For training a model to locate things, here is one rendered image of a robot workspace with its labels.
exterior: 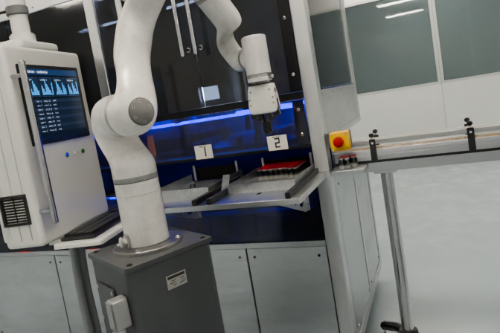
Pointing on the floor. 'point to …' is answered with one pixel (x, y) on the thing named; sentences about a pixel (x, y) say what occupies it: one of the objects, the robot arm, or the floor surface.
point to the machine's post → (319, 142)
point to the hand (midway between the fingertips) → (268, 128)
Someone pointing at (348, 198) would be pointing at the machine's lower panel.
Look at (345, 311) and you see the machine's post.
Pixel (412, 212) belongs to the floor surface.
